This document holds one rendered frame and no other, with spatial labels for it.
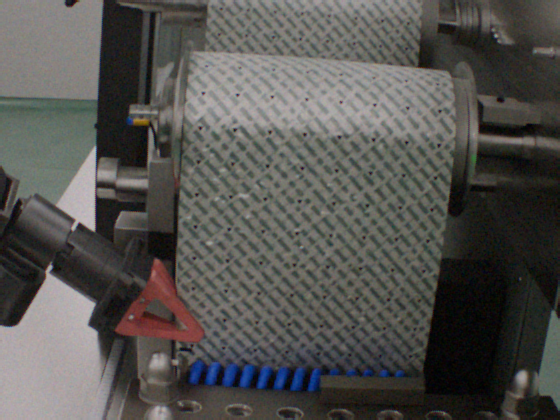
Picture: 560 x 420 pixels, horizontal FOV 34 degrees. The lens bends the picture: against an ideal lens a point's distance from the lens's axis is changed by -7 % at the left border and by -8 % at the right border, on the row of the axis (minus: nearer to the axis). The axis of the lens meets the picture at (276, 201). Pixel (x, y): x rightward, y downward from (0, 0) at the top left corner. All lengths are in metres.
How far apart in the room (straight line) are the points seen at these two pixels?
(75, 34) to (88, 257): 5.73
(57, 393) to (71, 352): 0.11
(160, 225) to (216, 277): 0.10
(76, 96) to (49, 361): 5.50
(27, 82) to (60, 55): 0.31
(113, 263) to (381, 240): 0.24
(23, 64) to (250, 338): 5.86
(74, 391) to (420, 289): 0.44
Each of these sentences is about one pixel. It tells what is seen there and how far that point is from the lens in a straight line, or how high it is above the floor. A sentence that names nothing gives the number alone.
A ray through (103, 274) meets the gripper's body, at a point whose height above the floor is 1.13.
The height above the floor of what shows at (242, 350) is 1.05.
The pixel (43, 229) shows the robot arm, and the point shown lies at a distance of 0.86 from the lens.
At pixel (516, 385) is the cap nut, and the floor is 1.06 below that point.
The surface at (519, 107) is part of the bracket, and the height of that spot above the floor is 1.29.
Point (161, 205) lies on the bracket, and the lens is 0.93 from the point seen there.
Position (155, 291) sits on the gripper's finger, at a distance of 0.86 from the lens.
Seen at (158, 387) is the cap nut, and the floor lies 1.05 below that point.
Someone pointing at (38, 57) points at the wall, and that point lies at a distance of 6.64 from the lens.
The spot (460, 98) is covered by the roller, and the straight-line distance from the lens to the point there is 0.87.
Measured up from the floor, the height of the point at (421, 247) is 1.16.
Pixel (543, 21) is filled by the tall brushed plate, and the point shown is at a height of 1.37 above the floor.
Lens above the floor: 1.45
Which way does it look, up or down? 18 degrees down
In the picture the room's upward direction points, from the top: 4 degrees clockwise
